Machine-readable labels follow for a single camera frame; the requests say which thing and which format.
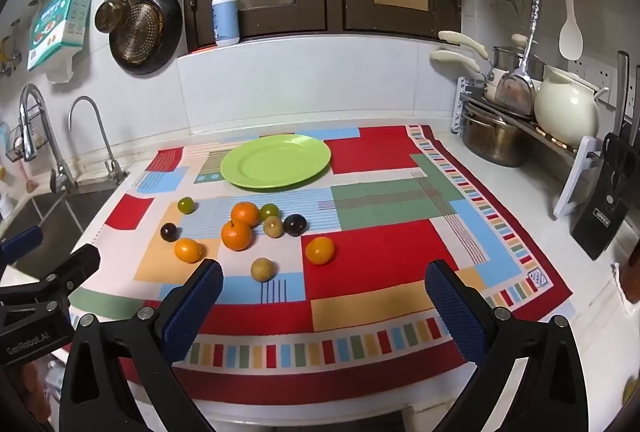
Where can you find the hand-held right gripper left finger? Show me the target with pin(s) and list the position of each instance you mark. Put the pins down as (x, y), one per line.
(200, 297)

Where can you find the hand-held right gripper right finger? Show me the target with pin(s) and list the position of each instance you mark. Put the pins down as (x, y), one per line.
(457, 312)

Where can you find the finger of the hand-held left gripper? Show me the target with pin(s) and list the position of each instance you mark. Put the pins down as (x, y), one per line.
(22, 242)
(75, 264)

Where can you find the small smooth orange fruit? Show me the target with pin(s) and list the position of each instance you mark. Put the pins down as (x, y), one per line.
(320, 250)
(189, 250)

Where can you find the brownish green round fruit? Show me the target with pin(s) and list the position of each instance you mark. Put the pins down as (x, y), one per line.
(262, 269)
(272, 227)

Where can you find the orange tangerine with stem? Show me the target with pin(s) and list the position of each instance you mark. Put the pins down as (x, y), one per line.
(236, 236)

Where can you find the dark purple plum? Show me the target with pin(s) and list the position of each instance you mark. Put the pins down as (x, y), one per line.
(169, 231)
(295, 224)

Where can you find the green round fruit with stem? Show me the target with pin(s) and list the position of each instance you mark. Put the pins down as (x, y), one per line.
(268, 211)

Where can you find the green plate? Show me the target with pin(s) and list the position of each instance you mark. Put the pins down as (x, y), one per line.
(275, 162)

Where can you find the steel sink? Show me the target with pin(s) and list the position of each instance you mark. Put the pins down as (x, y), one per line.
(50, 212)

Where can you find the colourful patterned tablecloth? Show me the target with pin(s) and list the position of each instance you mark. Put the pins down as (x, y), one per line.
(380, 262)

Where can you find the steel spring faucet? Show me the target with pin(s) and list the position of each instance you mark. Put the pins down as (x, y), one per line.
(30, 112)

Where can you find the large steel pot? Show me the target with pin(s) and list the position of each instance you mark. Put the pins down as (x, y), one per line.
(492, 142)

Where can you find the white board stand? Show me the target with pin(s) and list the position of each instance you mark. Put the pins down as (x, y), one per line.
(575, 182)

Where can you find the brown wooden object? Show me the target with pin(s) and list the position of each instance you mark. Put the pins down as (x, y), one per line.
(631, 277)

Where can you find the black knife block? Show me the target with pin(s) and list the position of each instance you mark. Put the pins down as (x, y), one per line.
(605, 207)

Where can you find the brown metal shelf rack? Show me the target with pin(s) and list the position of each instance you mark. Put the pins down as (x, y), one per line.
(547, 138)

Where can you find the white plastic rack panel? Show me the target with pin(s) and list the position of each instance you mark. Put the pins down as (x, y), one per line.
(462, 107)

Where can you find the teal and white box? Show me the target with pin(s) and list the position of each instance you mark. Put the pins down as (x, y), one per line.
(55, 22)

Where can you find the cream ceramic pot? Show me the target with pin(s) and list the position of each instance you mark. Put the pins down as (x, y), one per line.
(565, 107)

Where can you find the black frying pan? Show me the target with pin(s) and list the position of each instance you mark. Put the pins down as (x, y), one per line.
(147, 39)

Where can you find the gold pot lid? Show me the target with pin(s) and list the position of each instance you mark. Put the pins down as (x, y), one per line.
(111, 15)

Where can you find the steel knife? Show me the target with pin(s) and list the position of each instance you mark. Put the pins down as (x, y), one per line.
(621, 82)
(635, 102)

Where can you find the white blue pump bottle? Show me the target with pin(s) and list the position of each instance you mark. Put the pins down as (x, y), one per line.
(225, 19)

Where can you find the white rice paddle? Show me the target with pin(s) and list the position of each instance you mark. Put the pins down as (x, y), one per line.
(570, 37)

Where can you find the white wall sockets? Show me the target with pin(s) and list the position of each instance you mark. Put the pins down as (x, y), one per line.
(602, 77)

